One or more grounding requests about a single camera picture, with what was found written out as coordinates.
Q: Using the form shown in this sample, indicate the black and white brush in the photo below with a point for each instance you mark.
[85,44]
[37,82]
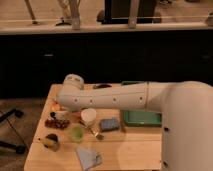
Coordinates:
[60,115]

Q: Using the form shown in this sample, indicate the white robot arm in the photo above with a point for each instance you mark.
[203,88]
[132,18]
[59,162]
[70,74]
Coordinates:
[186,108]

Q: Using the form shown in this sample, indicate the dark bowl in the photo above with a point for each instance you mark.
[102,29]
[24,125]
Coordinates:
[100,86]

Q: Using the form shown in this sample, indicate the red bowl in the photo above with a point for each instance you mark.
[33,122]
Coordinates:
[76,113]

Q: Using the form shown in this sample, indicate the white cup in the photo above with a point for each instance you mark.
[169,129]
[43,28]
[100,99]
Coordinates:
[88,116]

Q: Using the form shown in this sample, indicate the blue sponge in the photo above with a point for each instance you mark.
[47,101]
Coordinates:
[109,124]

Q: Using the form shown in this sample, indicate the green plastic tray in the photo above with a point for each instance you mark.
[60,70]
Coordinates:
[141,118]

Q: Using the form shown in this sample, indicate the metal fork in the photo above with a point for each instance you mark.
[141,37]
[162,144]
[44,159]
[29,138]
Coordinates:
[97,135]

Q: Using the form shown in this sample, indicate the orange fruit toy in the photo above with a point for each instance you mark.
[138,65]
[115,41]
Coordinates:
[56,106]

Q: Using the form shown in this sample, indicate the green plastic cup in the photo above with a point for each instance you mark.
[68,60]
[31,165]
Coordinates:
[76,134]

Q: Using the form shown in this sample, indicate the bunch of dark grapes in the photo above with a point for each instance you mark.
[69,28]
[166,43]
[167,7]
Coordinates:
[58,124]

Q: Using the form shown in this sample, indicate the blue grey cloth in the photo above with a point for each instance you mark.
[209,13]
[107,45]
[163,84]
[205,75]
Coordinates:
[88,158]

